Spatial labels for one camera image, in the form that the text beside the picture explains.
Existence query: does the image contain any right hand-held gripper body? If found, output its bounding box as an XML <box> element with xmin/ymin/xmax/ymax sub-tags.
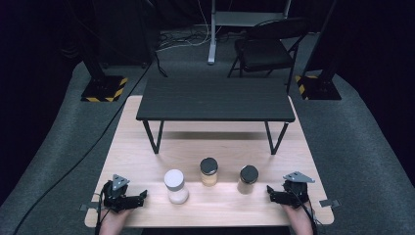
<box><xmin>282</xmin><ymin>170</ymin><xmax>316</xmax><ymax>210</ymax></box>

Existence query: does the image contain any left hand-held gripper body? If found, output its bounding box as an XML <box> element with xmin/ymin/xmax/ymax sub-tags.
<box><xmin>102</xmin><ymin>173</ymin><xmax>134</xmax><ymax>213</ymax></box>

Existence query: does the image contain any black lid glass jar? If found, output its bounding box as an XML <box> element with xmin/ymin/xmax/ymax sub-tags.
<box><xmin>237</xmin><ymin>164</ymin><xmax>259</xmax><ymax>195</ymax></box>

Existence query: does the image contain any white lid jar of white powder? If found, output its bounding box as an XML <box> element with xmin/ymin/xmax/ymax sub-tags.
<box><xmin>163</xmin><ymin>168</ymin><xmax>190</xmax><ymax>206</ymax></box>

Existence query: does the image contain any black lid jar of tan powder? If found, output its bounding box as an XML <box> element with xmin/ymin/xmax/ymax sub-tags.
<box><xmin>199</xmin><ymin>157</ymin><xmax>219</xmax><ymax>187</ymax></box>

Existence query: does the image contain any black raised shelf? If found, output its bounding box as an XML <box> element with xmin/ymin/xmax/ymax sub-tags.
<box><xmin>135</xmin><ymin>76</ymin><xmax>297</xmax><ymax>156</ymax></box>

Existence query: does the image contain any person's right hand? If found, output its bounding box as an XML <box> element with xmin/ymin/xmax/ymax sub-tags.
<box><xmin>281</xmin><ymin>199</ymin><xmax>311</xmax><ymax>226</ymax></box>

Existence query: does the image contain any person's left hand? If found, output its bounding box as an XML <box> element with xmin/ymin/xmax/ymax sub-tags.
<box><xmin>99</xmin><ymin>207</ymin><xmax>134</xmax><ymax>229</ymax></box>

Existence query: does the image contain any black stand with striped base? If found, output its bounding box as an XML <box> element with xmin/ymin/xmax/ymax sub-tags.
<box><xmin>63</xmin><ymin>0</ymin><xmax>129</xmax><ymax>103</ymax></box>
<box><xmin>295</xmin><ymin>0</ymin><xmax>343</xmax><ymax>101</ymax></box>

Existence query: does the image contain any black folding chair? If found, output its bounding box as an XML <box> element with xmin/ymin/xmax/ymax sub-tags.
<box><xmin>227</xmin><ymin>18</ymin><xmax>311</xmax><ymax>96</ymax></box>

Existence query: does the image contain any left hand-held gripper cable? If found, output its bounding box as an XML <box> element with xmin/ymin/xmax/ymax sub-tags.
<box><xmin>93</xmin><ymin>185</ymin><xmax>109</xmax><ymax>235</ymax></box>

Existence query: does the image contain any hand-held gripper cable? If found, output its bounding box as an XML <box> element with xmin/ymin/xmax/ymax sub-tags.
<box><xmin>93</xmin><ymin>185</ymin><xmax>109</xmax><ymax>235</ymax></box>
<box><xmin>292</xmin><ymin>189</ymin><xmax>320</xmax><ymax>235</ymax></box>

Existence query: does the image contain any right hand-held gripper cable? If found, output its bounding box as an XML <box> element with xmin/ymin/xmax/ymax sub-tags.
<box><xmin>292</xmin><ymin>189</ymin><xmax>320</xmax><ymax>235</ymax></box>

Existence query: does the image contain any long black floor cable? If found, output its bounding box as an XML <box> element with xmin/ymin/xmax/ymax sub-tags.
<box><xmin>12</xmin><ymin>48</ymin><xmax>169</xmax><ymax>235</ymax></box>

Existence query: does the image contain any white desk frame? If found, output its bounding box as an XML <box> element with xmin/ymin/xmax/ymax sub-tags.
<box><xmin>207</xmin><ymin>0</ymin><xmax>292</xmax><ymax>66</ymax></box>

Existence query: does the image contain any tangle of floor cables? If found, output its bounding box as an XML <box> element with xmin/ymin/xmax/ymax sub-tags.
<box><xmin>156</xmin><ymin>19</ymin><xmax>249</xmax><ymax>53</ymax></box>

